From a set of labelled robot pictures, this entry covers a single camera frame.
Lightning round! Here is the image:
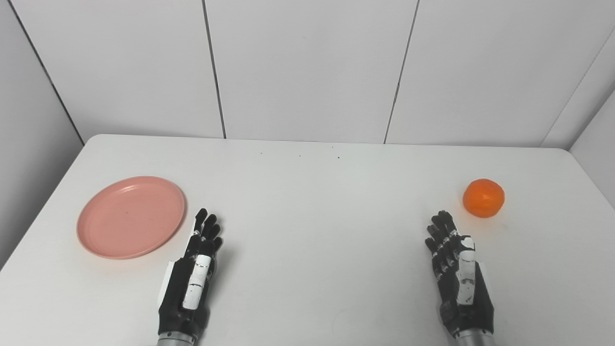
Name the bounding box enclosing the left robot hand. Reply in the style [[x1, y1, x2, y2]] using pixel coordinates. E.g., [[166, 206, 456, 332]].
[[157, 208, 224, 337]]

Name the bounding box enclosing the orange fruit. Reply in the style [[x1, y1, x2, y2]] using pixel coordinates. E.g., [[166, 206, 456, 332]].
[[463, 178, 505, 219]]

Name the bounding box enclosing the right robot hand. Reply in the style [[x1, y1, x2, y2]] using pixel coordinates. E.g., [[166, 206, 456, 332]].
[[425, 210, 495, 335]]

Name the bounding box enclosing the pink round plate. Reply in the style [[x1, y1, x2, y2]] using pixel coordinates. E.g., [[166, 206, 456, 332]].
[[76, 176, 186, 260]]

